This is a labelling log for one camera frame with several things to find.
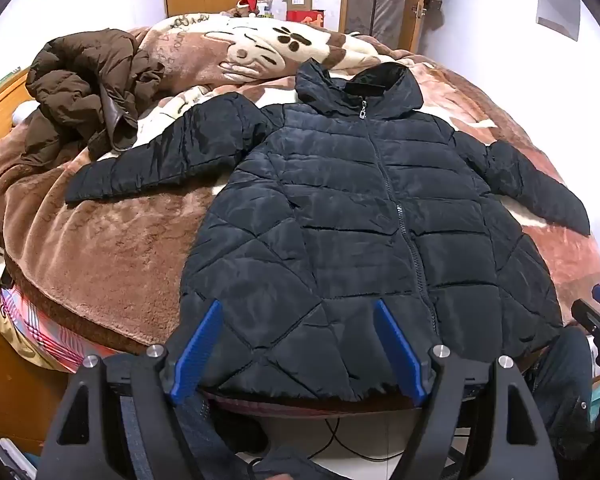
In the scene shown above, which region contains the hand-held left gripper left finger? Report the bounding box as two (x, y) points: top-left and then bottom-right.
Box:
(39, 299), (226, 480)

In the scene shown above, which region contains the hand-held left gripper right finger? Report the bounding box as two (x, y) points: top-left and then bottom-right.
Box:
(372, 299), (557, 480)

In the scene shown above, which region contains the black puffer jacket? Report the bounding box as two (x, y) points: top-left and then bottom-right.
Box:
(65, 58), (592, 403)

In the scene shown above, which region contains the person's right leg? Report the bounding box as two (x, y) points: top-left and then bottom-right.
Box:
(529, 326), (600, 463)

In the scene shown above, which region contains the brown printed fleece blanket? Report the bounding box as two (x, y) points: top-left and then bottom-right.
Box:
(0, 14), (600, 361)

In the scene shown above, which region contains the pink plaid bedsheet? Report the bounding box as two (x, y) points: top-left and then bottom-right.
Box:
(0, 280), (126, 374)

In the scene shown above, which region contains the brown puffer jacket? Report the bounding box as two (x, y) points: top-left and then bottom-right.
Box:
(17, 28), (167, 171)

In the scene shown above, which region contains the red box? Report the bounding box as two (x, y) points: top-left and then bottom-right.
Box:
(285, 9), (326, 29)

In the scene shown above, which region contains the grey fabric curtain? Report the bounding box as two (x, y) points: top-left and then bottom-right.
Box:
(349, 0), (412, 49)

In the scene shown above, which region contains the black cable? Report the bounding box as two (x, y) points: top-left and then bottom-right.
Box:
(324, 414), (413, 462)

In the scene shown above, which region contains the wooden bed frame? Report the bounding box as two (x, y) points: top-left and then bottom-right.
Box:
(0, 67), (78, 456)

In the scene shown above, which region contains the grey wall panel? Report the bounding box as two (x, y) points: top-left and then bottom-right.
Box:
(536, 0), (581, 42)

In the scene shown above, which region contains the wooden door frame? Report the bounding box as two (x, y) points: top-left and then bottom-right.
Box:
(339, 0), (429, 54)

